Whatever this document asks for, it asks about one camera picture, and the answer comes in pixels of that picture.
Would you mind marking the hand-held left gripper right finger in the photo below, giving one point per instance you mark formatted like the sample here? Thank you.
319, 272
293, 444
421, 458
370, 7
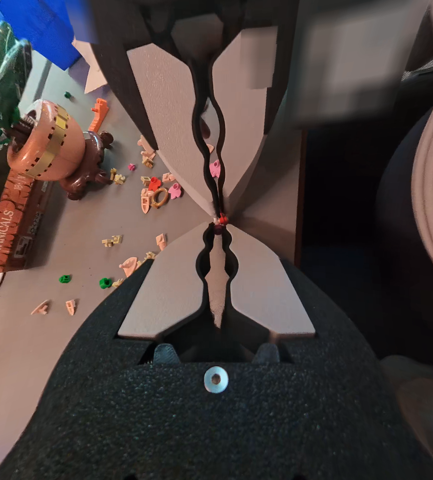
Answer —
265, 292

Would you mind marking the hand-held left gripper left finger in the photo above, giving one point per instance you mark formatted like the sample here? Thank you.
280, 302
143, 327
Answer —
164, 296

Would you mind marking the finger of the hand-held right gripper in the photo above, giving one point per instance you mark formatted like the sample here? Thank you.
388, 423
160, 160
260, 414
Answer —
244, 105
167, 112

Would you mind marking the small red brick piece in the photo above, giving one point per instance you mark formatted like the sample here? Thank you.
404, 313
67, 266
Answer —
222, 219

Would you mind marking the person's left forearm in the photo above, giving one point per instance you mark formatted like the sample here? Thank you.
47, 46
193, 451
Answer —
426, 412

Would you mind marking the grey desk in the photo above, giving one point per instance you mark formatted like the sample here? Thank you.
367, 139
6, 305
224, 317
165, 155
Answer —
70, 225

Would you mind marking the white paper sheet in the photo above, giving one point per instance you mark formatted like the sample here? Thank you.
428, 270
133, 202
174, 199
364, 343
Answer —
93, 75

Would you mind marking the scattered pale pink brick petals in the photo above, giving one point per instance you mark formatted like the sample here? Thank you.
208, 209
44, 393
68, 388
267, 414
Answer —
129, 266

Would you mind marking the orange brick piece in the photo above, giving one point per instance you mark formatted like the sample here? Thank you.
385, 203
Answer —
100, 114

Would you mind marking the pink brick flower piece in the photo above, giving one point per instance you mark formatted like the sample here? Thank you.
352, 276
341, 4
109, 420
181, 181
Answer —
215, 169
175, 191

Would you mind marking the red brick flower piece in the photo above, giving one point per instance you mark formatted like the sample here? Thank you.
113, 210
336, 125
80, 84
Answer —
153, 183

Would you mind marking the blue box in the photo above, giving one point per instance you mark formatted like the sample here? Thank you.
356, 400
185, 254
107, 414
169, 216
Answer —
40, 26

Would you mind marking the scattered tan brick bits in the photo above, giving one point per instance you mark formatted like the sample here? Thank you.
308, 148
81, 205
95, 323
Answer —
108, 242

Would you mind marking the brick plant model with pot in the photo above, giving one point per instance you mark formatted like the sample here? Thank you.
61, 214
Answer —
47, 150

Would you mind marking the brown printed toy box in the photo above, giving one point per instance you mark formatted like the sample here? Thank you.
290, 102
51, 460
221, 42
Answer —
10, 232

